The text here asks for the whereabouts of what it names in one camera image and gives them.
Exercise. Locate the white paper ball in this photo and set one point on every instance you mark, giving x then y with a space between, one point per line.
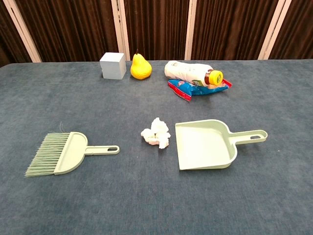
154 141
164 141
159 125
146 134

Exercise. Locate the light green plastic dustpan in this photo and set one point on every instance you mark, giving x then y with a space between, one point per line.
203 144

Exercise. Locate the light green hand brush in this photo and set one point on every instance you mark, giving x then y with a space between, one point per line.
71 151

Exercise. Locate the blue red snack bag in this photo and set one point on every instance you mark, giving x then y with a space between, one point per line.
185 89

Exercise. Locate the white bottle with yellow cap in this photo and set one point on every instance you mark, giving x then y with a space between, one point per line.
185 72

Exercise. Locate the pale blue cube block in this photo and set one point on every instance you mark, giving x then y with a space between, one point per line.
113 66

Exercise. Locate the dark brown curtain panel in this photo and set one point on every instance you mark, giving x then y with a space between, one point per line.
298 31
156 27
7 41
71 29
232 29

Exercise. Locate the white screen frame post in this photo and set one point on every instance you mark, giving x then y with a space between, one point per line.
191 29
23 31
274 29
120 29

